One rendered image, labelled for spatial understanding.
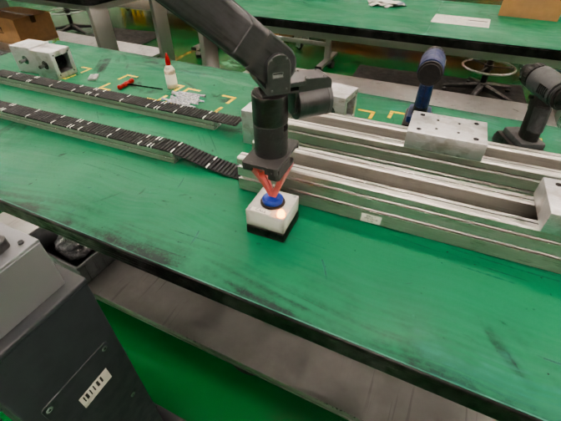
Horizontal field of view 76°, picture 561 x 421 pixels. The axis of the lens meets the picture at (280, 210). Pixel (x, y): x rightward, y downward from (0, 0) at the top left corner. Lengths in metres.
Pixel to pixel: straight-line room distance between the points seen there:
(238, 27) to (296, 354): 0.95
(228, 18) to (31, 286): 0.49
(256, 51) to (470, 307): 0.51
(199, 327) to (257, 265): 0.64
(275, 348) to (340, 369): 0.21
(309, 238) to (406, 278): 0.19
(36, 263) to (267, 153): 0.40
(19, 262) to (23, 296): 0.06
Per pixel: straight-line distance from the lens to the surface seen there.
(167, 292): 1.38
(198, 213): 0.78
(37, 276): 0.69
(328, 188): 0.73
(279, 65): 0.52
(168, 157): 0.96
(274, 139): 0.58
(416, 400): 1.20
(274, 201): 0.67
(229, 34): 0.50
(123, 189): 0.90
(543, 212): 0.74
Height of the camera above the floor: 1.28
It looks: 40 degrees down
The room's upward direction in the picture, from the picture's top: straight up
